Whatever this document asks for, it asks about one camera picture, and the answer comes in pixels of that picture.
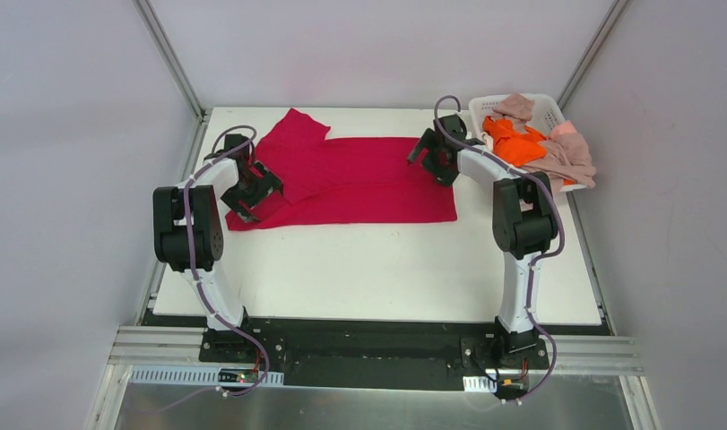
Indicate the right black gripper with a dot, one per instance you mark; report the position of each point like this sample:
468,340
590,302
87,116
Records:
430,157

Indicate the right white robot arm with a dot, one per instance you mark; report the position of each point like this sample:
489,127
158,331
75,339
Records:
524,222

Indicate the white plastic laundry basket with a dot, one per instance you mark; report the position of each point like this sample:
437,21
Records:
546,115

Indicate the orange t shirt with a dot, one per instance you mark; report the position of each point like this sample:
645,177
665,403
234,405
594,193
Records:
513,141

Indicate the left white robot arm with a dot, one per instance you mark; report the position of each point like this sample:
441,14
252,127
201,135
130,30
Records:
187,231

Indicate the beige pink t shirt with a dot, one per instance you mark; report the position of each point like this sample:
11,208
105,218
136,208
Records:
568,161

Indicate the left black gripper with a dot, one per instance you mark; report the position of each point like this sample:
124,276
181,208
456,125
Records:
251,193

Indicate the aluminium frame rail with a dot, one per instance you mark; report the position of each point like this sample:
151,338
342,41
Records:
181,346

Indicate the red t shirt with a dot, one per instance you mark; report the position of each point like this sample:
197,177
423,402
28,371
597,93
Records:
344,180

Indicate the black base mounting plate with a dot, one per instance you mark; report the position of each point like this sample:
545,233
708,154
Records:
381,355

